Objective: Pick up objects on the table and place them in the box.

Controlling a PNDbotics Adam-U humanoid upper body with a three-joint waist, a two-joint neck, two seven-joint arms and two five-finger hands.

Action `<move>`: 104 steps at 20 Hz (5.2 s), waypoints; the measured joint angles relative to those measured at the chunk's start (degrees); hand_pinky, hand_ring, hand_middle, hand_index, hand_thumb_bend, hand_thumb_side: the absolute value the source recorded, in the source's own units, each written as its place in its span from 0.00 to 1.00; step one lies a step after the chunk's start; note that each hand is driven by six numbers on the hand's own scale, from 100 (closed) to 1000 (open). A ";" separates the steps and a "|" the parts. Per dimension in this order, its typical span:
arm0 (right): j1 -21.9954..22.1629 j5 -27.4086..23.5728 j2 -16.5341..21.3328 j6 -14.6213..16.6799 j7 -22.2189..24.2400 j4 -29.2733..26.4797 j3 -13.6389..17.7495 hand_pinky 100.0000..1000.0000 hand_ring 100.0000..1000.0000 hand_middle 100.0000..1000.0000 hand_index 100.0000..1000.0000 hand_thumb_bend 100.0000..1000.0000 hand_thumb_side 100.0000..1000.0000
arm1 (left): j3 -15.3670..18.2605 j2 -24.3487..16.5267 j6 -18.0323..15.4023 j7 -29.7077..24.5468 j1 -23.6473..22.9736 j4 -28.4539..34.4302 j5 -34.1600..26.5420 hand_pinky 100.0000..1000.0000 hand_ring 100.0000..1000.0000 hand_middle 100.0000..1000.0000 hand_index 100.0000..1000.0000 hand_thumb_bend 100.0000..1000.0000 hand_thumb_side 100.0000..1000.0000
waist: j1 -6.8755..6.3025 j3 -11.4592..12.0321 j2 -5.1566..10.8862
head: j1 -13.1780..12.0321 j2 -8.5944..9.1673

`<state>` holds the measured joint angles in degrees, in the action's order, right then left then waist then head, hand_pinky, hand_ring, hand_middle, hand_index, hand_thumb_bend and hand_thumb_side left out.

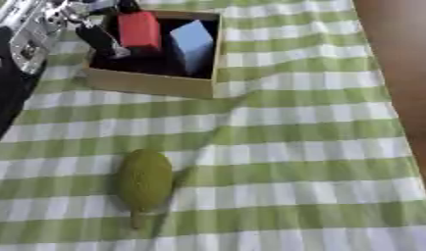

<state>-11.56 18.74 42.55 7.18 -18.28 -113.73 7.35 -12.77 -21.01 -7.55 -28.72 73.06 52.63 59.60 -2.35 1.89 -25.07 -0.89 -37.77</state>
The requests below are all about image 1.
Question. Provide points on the red rectangular block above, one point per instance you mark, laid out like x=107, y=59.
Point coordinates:
x=139, y=31

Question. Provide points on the tan cardboard box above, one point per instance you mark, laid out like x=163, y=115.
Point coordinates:
x=153, y=83

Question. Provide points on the blue rectangular block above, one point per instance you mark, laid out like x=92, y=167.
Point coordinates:
x=192, y=45

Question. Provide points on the green toy fruit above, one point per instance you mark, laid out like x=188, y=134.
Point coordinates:
x=144, y=183

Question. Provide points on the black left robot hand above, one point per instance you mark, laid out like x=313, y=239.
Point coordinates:
x=102, y=39

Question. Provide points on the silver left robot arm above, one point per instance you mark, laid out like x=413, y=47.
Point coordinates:
x=27, y=39

